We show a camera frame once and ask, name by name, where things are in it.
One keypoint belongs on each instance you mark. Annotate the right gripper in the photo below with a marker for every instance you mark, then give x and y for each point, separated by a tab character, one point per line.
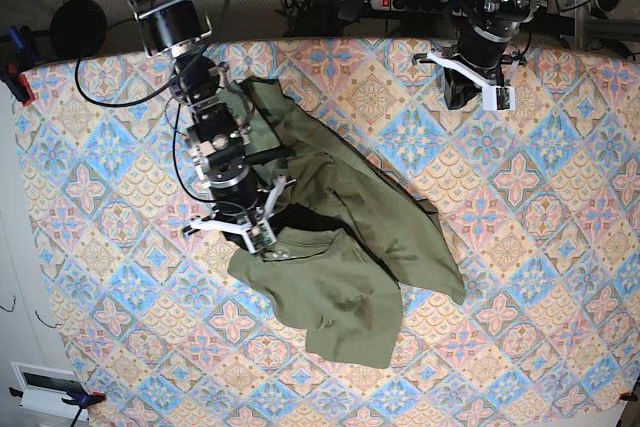
238	184

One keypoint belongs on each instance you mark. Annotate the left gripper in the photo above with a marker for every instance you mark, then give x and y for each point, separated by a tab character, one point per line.
459	90

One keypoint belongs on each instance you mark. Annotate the olive green t-shirt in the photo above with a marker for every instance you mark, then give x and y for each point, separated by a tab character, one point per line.
348	238

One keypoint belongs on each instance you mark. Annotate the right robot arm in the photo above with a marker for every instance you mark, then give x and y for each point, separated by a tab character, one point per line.
222	112

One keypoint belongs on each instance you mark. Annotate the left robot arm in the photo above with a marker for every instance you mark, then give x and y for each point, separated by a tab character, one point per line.
478	64

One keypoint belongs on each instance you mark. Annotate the white power strip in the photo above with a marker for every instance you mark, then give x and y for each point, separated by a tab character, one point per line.
410	6

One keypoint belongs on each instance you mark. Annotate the patterned tile tablecloth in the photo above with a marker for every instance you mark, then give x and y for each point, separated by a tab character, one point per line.
540	207

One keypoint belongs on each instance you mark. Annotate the black round stool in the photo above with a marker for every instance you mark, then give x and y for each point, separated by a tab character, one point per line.
77	29

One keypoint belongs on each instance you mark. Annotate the blue orange clamp upper left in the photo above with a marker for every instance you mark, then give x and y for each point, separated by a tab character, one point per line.
12	73

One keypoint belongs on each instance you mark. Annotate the blue orange clamp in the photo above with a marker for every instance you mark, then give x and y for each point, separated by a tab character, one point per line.
80	401
12	73

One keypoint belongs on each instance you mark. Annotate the blue orange clamp lower left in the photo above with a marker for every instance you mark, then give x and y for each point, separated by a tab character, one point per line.
80	401

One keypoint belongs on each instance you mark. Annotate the white floor vent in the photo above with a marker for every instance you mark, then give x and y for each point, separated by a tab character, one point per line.
28	376

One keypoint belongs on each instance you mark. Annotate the orange clamp lower right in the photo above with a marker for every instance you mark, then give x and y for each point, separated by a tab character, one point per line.
628	397

